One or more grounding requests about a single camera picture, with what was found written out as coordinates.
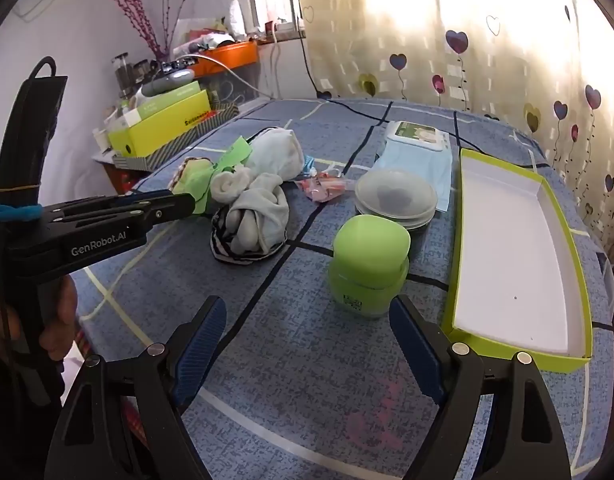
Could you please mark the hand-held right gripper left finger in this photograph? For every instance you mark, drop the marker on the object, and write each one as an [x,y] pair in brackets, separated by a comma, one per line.
[203,355]

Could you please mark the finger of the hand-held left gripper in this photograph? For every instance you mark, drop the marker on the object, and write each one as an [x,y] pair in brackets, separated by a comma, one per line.
[174,205]
[112,223]

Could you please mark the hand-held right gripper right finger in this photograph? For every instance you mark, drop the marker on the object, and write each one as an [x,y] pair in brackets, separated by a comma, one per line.
[416,350]

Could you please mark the green sock with striped trim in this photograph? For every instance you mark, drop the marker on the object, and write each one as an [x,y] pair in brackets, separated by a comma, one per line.
[194,180]

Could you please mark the black white striped sock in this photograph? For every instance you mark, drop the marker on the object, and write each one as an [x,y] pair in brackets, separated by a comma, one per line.
[224,247]

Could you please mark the green paper sock label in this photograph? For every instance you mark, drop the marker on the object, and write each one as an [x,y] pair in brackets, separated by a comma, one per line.
[235,154]

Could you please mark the white knotted sock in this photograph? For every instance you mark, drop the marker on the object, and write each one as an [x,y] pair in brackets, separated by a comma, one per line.
[262,202]

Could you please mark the white sock ball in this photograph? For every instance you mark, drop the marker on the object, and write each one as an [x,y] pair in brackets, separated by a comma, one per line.
[277,152]

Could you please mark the lime green box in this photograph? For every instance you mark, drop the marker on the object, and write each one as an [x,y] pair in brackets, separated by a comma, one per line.
[512,260]

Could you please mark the person's left hand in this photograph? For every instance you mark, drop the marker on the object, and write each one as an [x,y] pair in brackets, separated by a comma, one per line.
[63,315]

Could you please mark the lime yellow cardboard box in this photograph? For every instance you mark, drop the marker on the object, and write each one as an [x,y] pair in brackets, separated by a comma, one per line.
[159,132]

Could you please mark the blue plaid bedsheet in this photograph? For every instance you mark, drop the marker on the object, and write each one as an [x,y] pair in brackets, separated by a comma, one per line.
[287,320]

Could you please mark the pale green flat box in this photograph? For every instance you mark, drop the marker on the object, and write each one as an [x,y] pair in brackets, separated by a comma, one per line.
[157,105]

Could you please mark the lime green jar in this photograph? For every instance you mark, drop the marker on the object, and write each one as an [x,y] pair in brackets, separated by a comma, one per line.
[369,255]

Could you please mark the grey handheld device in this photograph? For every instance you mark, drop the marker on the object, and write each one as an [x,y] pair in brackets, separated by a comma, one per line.
[168,81]

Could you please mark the small glass jar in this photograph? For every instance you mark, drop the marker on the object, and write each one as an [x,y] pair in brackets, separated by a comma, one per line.
[141,72]

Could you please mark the tall glass jar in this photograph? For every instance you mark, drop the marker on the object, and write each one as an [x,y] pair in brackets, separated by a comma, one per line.
[122,75]

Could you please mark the small candy packet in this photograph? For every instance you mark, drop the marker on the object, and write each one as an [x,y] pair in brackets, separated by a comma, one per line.
[327,187]

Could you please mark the clear plastic bowl stack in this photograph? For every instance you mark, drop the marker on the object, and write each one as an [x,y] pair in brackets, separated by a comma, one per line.
[394,195]

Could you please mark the orange tray with clutter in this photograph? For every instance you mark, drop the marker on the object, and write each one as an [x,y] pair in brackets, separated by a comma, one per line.
[229,57]

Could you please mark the blue wet wipes pack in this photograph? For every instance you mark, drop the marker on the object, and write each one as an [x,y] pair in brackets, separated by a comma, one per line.
[427,167]

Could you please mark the pink decorative branches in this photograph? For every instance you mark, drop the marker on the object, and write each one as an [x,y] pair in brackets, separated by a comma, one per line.
[142,20]

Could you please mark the white plastic bag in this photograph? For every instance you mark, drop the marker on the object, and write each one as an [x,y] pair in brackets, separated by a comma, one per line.
[239,20]

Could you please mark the heart print curtain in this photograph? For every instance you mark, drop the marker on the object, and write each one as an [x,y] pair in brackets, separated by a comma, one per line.
[487,85]

